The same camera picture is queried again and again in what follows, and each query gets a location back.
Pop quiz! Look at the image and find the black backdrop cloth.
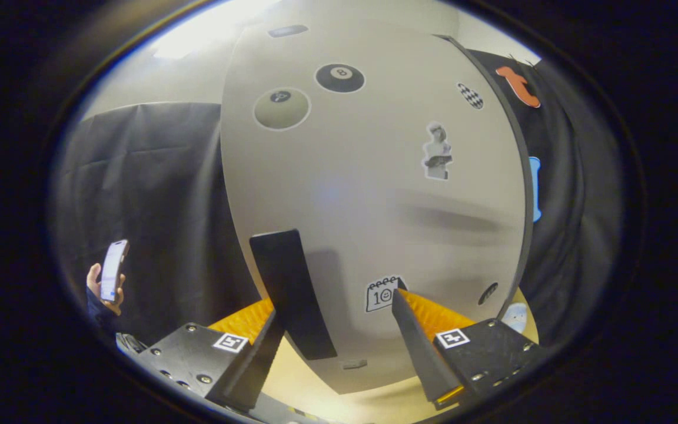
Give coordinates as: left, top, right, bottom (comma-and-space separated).
51, 50, 622, 348

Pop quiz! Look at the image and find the grey cabinet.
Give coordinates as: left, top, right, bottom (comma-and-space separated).
433, 34, 535, 322

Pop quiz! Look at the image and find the smartphone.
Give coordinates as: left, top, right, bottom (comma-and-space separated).
99, 238, 131, 305

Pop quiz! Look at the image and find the black door handle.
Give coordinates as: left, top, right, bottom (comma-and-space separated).
250, 228, 338, 360

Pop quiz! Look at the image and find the white round object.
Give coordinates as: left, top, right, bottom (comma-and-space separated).
501, 302, 529, 334

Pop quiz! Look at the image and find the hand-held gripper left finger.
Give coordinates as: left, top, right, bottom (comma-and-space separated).
130, 297, 285, 413

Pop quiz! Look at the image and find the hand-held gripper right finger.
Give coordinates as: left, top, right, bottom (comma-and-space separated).
391, 289, 551, 411

